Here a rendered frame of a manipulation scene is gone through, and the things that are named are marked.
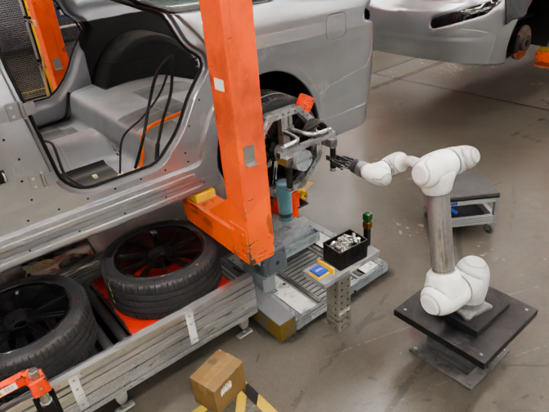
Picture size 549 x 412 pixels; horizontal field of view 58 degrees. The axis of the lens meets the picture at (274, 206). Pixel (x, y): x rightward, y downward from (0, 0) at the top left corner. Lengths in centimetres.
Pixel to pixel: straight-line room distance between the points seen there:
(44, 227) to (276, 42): 158
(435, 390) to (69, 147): 253
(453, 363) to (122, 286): 175
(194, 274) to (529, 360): 180
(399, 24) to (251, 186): 318
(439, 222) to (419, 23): 307
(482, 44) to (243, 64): 319
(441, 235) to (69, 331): 175
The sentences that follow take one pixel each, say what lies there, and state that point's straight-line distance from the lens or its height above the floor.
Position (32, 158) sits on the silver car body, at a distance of 249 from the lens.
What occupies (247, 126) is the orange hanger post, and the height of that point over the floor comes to 128.
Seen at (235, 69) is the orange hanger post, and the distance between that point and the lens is 218.
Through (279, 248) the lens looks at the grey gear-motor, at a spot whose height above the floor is 39.
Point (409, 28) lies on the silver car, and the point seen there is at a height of 107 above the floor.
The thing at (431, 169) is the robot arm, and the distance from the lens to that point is 216.
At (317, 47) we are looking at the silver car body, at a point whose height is 137.
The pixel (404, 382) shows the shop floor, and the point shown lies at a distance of 276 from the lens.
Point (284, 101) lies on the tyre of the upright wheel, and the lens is 299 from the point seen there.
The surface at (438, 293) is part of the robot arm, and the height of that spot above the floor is 58.
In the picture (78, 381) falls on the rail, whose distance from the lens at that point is 254.
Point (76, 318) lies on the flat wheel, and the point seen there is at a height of 50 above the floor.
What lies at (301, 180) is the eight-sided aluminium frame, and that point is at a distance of 316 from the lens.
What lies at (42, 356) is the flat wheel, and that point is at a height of 47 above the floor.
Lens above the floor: 209
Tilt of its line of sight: 30 degrees down
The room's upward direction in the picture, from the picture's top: 5 degrees counter-clockwise
